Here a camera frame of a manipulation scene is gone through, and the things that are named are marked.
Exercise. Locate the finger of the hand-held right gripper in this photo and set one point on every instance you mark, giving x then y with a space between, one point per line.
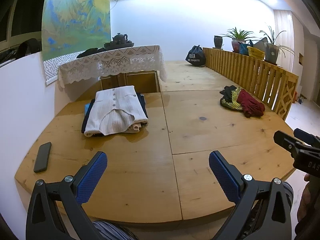
308 137
287 143

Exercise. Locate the light blue folded garment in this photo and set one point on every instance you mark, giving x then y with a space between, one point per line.
87 109

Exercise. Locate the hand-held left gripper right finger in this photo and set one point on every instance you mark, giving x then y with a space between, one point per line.
222 175

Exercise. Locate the grey striped pants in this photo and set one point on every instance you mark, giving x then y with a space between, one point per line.
112 231

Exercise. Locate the low wooden table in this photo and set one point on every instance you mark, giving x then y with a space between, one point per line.
142 82

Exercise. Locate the potted plant in red pot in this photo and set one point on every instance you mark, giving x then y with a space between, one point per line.
238 45

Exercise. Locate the dark teapot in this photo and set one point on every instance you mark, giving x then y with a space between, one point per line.
119 38

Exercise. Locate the potted plant in grey pot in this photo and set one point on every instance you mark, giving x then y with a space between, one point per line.
271 53

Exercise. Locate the dark red garment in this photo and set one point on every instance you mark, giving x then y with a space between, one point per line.
252 105

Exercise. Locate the landscape wall scroll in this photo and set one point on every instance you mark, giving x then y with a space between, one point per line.
75 17

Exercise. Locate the person's right hand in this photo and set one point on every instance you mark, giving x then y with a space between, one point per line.
311 200

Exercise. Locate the black yellow-striped garment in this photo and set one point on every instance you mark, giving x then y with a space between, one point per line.
231 103

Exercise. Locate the white lace tablecloth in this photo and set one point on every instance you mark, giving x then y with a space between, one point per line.
112 62

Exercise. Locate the wooden railing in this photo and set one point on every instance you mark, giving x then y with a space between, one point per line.
250 70

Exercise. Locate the dark blue folded garment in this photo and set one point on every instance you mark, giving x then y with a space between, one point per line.
87 120

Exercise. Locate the cream knit cardigan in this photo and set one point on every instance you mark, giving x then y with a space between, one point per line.
115 112

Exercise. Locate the yellow basket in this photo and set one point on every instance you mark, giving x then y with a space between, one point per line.
255 53

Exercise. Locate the small colourful object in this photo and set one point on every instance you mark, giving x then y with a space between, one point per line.
298 100

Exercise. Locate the dark window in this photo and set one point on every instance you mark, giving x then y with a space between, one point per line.
22 12

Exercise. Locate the black cloth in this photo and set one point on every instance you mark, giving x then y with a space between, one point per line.
90 52

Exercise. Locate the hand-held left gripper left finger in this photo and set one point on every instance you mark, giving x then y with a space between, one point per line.
92 172

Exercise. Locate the blue container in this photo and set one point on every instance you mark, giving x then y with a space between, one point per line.
243 48

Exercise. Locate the beige folded garment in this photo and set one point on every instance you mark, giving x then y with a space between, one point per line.
133 127

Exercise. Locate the dark ceramic vase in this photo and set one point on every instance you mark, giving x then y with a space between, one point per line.
218 42

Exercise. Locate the black smartphone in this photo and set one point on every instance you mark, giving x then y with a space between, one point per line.
42 157

